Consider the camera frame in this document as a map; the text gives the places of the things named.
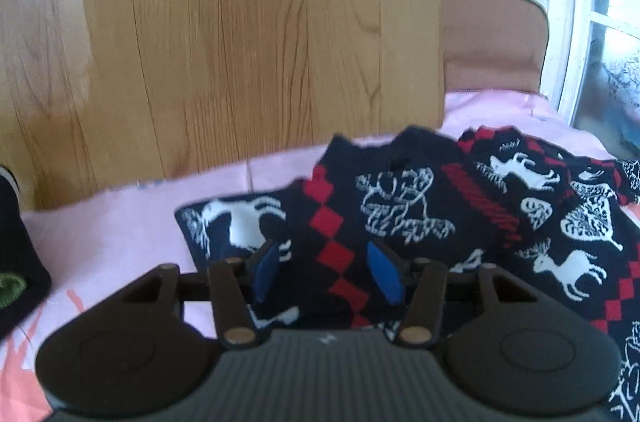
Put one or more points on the navy red white patterned sweater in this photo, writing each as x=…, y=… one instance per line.
x=400, y=202

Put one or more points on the black garment with green lining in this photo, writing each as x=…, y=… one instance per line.
x=17, y=262

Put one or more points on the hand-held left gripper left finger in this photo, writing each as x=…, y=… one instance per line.
x=265, y=274

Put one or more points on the pink sheet with orange print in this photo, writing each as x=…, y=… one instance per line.
x=125, y=227

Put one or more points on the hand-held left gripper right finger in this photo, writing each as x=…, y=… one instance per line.
x=385, y=272

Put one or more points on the white framed glass door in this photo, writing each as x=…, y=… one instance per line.
x=595, y=27

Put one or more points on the brown perforated cushion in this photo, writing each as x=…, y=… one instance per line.
x=490, y=32

